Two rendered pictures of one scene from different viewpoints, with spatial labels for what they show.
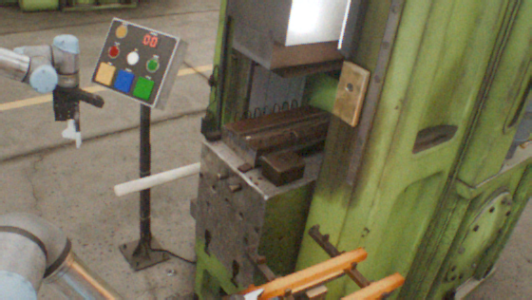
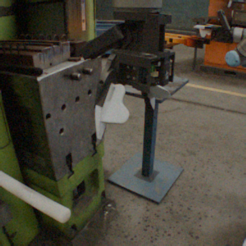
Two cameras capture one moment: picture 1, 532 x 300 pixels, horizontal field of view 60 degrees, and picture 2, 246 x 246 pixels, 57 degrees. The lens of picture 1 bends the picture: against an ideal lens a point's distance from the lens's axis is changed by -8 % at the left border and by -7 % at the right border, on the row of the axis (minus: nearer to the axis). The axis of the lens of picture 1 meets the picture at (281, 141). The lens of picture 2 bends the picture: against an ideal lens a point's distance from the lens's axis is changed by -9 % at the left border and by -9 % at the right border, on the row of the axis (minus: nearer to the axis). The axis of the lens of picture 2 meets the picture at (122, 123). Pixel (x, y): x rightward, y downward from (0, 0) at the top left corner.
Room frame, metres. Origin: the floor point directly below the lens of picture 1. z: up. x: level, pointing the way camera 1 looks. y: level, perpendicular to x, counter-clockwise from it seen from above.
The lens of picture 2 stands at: (1.44, 1.06, 1.15)
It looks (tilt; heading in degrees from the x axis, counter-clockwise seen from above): 29 degrees down; 253
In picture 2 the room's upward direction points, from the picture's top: straight up
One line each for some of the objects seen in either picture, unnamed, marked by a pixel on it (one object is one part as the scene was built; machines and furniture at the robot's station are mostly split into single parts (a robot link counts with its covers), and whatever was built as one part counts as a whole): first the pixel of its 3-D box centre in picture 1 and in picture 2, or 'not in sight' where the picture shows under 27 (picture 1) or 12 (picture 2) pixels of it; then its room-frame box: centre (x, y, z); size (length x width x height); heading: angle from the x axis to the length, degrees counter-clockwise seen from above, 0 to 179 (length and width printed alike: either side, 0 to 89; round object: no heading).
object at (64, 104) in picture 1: (66, 101); (139, 49); (1.31, 0.71, 1.07); 0.09 x 0.08 x 0.12; 122
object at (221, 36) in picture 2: not in sight; (222, 33); (0.59, 0.04, 1.00); 0.12 x 0.08 x 0.09; 129
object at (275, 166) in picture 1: (283, 168); (70, 47); (1.35, -0.02, 0.95); 0.12 x 0.08 x 0.06; 134
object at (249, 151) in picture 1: (285, 131); (18, 52); (1.58, -0.01, 0.96); 0.42 x 0.20 x 0.09; 134
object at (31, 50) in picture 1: (34, 60); not in sight; (1.23, 0.77, 1.23); 0.11 x 0.11 x 0.08; 40
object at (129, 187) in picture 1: (164, 178); (15, 187); (1.62, 0.45, 0.62); 0.44 x 0.05 x 0.05; 134
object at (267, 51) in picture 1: (302, 38); not in sight; (1.58, -0.01, 1.32); 0.42 x 0.20 x 0.10; 134
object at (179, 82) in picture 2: not in sight; (152, 84); (0.90, -0.15, 0.68); 0.40 x 0.30 x 0.02; 39
